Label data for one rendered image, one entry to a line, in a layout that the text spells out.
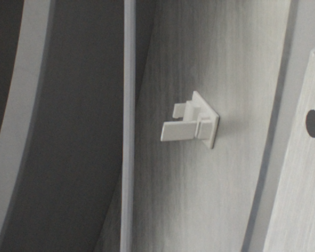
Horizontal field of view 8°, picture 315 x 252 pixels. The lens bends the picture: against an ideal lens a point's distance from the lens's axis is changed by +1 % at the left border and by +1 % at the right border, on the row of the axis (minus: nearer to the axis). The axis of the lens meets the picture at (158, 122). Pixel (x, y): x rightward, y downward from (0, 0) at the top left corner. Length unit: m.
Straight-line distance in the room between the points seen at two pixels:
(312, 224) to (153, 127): 0.15
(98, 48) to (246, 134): 0.09
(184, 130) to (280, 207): 0.08
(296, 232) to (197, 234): 0.10
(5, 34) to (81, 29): 0.89
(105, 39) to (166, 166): 0.06
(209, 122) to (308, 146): 0.09
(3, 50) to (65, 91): 0.88
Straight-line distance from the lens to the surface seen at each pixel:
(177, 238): 0.98
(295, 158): 0.87
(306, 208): 0.87
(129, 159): 0.95
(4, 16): 1.88
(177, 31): 0.97
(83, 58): 0.99
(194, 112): 0.95
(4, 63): 1.86
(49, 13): 0.97
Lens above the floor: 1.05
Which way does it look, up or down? 5 degrees down
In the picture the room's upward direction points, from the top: 1 degrees counter-clockwise
